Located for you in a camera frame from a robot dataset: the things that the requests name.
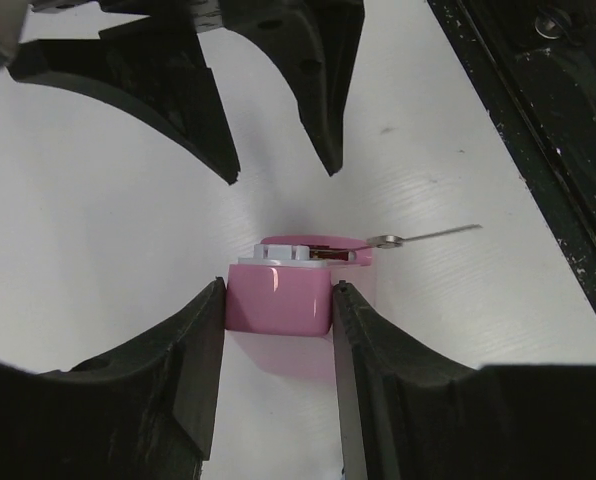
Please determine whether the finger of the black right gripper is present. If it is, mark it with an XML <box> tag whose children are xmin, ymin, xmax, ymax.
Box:
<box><xmin>219</xmin><ymin>1</ymin><xmax>365</xmax><ymax>176</ymax></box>
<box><xmin>7</xmin><ymin>1</ymin><xmax>240</xmax><ymax>185</ymax></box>

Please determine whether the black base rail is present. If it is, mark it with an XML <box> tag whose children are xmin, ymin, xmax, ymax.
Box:
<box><xmin>430</xmin><ymin>1</ymin><xmax>596</xmax><ymax>314</ymax></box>

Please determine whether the pink metronome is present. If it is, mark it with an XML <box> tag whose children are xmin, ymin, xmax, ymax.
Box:
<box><xmin>224</xmin><ymin>222</ymin><xmax>483</xmax><ymax>381</ymax></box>

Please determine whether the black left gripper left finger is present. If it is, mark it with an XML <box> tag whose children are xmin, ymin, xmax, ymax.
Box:
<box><xmin>0</xmin><ymin>279</ymin><xmax>226</xmax><ymax>479</ymax></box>

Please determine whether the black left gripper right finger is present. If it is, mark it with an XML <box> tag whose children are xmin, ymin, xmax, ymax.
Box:
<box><xmin>332</xmin><ymin>282</ymin><xmax>596</xmax><ymax>479</ymax></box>

